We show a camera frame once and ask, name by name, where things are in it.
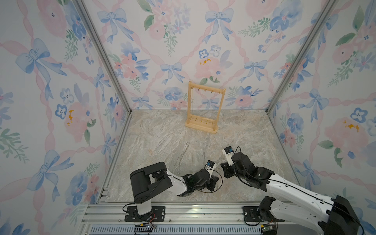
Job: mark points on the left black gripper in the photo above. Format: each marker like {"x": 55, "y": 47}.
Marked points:
{"x": 212, "y": 180}

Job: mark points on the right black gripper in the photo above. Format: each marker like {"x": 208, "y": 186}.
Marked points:
{"x": 224, "y": 166}

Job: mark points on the wooden jewelry display stand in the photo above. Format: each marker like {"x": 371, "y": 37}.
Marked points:
{"x": 212, "y": 100}

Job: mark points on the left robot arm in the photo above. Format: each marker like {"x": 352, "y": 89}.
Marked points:
{"x": 152, "y": 180}

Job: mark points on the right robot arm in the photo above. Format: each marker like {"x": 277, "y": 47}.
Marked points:
{"x": 323, "y": 214}

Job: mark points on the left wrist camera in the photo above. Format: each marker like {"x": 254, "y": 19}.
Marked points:
{"x": 210, "y": 165}

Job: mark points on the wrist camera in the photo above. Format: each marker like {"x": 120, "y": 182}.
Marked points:
{"x": 228, "y": 152}
{"x": 210, "y": 165}

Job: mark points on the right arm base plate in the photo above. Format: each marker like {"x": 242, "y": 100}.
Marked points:
{"x": 254, "y": 214}

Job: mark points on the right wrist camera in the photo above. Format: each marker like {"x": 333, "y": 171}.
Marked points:
{"x": 228, "y": 152}

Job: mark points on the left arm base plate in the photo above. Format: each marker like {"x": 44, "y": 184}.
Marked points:
{"x": 157, "y": 214}

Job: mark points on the aluminium mounting rail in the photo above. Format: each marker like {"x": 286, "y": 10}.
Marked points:
{"x": 184, "y": 218}

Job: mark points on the right aluminium corner post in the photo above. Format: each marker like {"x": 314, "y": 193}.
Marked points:
{"x": 314, "y": 32}

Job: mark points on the aluminium corner post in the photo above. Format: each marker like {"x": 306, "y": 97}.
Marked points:
{"x": 314, "y": 32}
{"x": 87, "y": 21}

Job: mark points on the left aluminium corner post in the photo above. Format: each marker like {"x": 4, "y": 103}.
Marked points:
{"x": 87, "y": 21}

